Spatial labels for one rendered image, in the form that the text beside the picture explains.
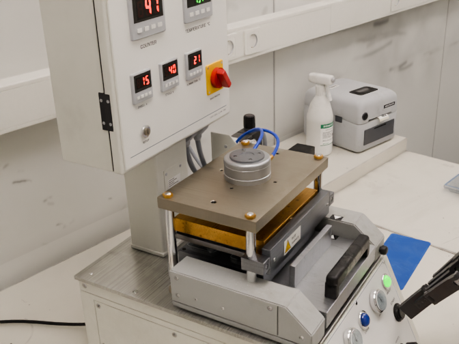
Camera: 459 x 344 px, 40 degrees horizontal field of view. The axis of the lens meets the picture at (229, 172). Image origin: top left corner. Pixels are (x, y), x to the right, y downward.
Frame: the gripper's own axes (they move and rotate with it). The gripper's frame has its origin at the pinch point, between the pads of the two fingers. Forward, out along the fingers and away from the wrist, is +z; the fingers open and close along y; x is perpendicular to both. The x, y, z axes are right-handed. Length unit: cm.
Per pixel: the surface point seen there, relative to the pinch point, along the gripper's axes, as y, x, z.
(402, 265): -29.1, -1.4, 16.0
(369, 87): -91, -38, 16
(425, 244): -40.5, 0.6, 14.7
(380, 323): 6.9, -2.8, 3.9
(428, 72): -180, -30, 32
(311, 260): 12.7, -19.1, -0.6
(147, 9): 19, -63, -20
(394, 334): 4.0, 0.9, 6.1
